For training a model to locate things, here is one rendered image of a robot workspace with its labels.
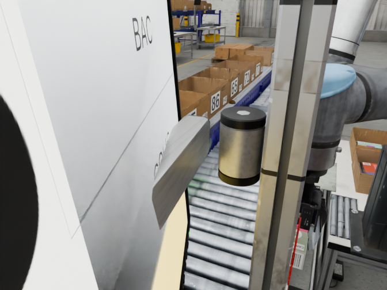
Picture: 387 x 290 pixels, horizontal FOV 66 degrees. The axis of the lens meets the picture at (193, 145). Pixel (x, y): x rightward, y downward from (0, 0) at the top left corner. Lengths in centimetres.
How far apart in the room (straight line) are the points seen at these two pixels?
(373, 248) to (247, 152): 99
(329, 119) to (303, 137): 25
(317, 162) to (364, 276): 177
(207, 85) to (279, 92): 194
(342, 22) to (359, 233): 82
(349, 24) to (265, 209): 47
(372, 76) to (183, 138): 39
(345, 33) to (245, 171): 46
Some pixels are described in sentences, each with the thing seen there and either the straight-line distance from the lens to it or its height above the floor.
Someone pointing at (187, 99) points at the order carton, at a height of 100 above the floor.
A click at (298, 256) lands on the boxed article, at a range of 68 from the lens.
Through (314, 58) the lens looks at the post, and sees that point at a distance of 25.
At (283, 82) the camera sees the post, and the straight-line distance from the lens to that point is 26.
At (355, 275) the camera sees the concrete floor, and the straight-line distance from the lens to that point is 225.
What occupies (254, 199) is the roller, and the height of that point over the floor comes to 74.
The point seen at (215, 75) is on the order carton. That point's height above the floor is 99.
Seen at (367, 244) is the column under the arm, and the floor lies 77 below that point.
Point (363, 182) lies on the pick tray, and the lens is 152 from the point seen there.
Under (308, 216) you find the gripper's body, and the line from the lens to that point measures 59.
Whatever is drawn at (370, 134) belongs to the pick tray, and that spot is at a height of 82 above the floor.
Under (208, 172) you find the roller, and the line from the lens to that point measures 153.
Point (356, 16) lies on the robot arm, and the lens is 70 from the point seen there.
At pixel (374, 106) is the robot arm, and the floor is 136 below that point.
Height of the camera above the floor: 151
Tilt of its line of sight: 25 degrees down
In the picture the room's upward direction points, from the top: straight up
